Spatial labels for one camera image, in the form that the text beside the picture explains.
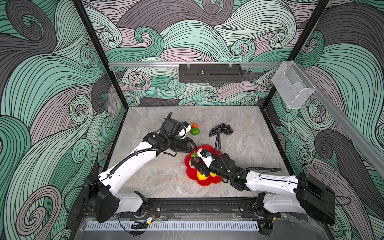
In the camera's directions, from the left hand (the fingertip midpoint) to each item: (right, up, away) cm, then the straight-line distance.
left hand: (195, 147), depth 73 cm
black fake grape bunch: (+21, +7, +28) cm, 36 cm away
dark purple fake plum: (0, -6, 0) cm, 6 cm away
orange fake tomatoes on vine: (+1, +9, +34) cm, 35 cm away
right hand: (0, -7, +4) cm, 8 cm away
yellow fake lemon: (+3, -17, +7) cm, 19 cm away
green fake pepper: (+1, +5, +28) cm, 28 cm away
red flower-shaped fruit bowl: (-2, -17, +9) cm, 19 cm away
